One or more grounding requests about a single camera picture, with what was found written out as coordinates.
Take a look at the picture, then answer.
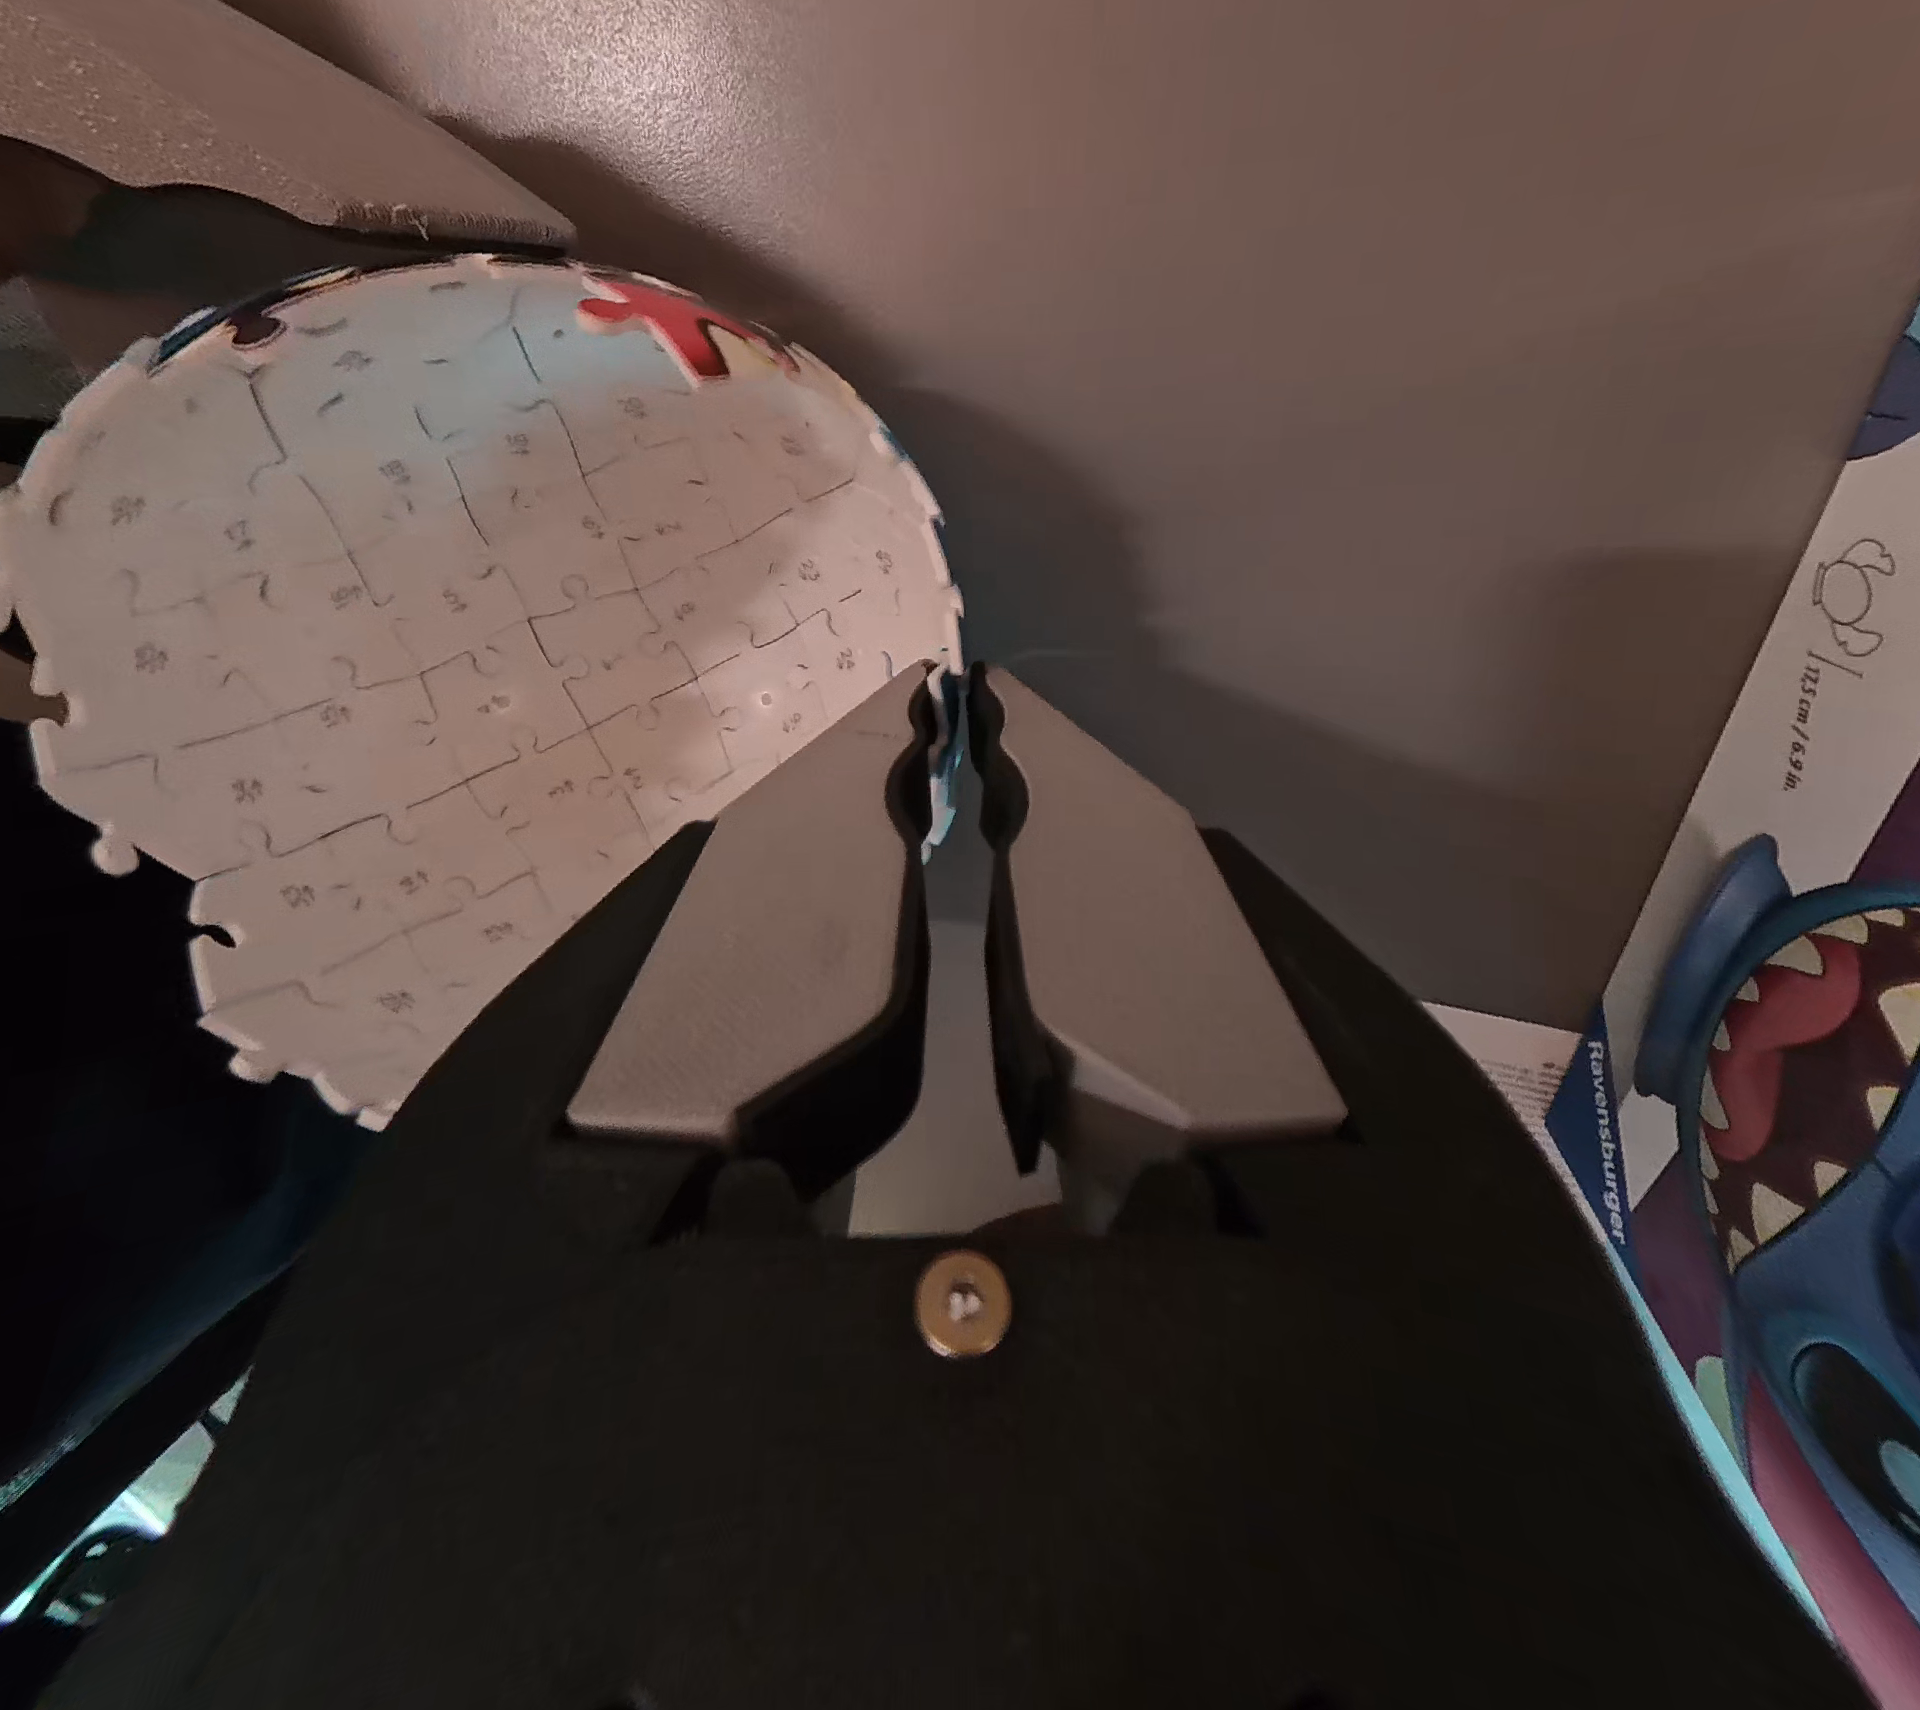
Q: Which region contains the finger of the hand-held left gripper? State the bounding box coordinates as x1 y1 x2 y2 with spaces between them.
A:
0 0 579 248

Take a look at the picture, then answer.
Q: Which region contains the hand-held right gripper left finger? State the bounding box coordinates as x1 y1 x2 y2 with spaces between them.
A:
568 672 936 1202

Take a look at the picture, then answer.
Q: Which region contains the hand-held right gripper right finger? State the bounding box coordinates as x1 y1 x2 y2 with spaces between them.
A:
976 667 1351 1171

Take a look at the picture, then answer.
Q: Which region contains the blue puzzle ball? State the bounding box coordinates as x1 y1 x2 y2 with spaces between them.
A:
0 256 965 1130

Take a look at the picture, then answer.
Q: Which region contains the printed puzzle box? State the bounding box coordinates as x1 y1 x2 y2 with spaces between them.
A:
1592 301 1920 1710

